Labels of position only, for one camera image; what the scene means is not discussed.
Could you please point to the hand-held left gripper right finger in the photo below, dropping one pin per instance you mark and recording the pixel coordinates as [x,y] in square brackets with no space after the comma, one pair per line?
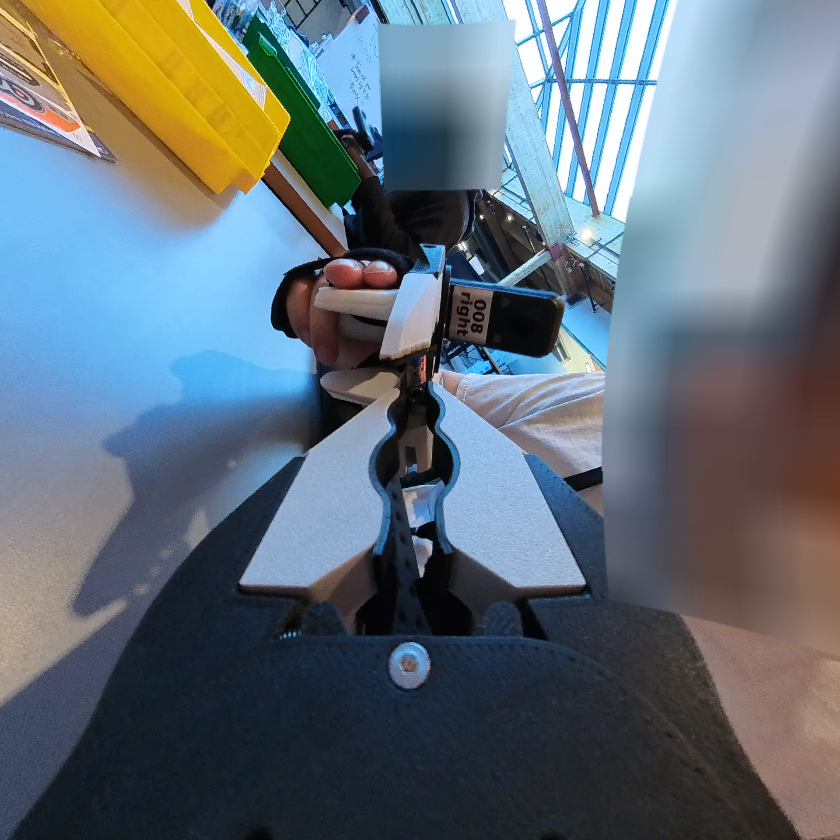
[512,525]

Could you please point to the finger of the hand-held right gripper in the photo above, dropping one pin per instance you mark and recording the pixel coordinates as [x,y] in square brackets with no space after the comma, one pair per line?
[413,315]

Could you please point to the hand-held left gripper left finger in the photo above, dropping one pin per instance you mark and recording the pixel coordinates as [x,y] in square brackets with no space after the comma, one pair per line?
[315,525]

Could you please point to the person's right hand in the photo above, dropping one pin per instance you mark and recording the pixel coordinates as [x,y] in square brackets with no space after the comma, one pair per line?
[321,334]

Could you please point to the green plastic bin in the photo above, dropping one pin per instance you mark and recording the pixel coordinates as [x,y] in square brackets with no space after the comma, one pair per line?
[308,131]

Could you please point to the skylight window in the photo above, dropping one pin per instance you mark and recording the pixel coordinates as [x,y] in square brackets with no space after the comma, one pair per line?
[623,98]

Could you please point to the yellow plastic bin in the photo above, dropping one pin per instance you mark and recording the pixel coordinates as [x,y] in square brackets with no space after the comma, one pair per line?
[164,85]

